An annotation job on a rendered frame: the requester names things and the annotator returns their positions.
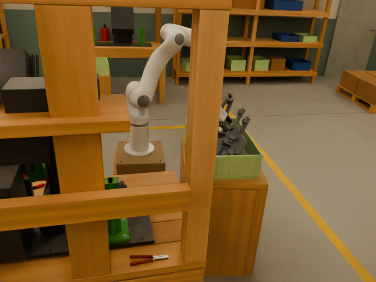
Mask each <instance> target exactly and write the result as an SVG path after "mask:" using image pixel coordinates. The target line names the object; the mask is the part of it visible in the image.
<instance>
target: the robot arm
mask: <svg viewBox="0 0 376 282"><path fill-rule="evenodd" d="M160 34H161V37H162V39H163V40H164V42H163V43H162V44H161V45H160V46H159V47H158V48H157V49H156V50H155V51H154V52H153V53H152V55H151V56H150V58H149V60H148V61H147V63H146V66H145V68H144V71H143V75H142V78H141V80H140V82H138V81H132V82H130V83H129V84H128V85H127V87H126V91H125V96H126V104H127V107H128V113H129V117H130V132H129V143H127V144H126V145H125V146H124V151H125V153H126V154H128V155H130V156H135V157H143V156H147V155H150V154H151V153H153V151H154V145H153V144H151V143H150V142H149V113H148V109H147V107H148V106H149V105H150V104H151V102H152V100H153V98H154V94H155V91H156V87H157V83H158V80H159V77H160V75H161V73H162V71H163V70H164V68H165V66H166V64H167V63H168V61H169V60H170V59H171V58H172V57H173V56H174V55H175V54H177V53H178V52H179V51H180V50H181V49H182V47H183V46H188V47H191V29H190V28H187V27H183V26H180V25H175V24H171V23H168V24H165V25H163V26H162V27H161V30H160ZM225 119H226V121H227V122H228V123H229V124H230V123H232V122H233V121H232V120H231V118H230V117H229V116H228V114H227V112H226V111H225V110H224V109H223V108H222V107H220V117H219V127H221V128H222V129H223V130H224V131H227V130H229V129H228V127H227V126H226V125H224V122H223V121H224V120H225ZM221 123H222V124H221Z"/></svg>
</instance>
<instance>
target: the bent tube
mask: <svg viewBox="0 0 376 282"><path fill-rule="evenodd" d="M229 100H230V101H233V94H232V93H227V97H226V98H225V99H224V100H223V101H222V103H221V107H222V108H223V109H224V107H225V105H226V103H227V102H228V101H229ZM218 131H223V129H222V128H221V127H219V128H218Z"/></svg>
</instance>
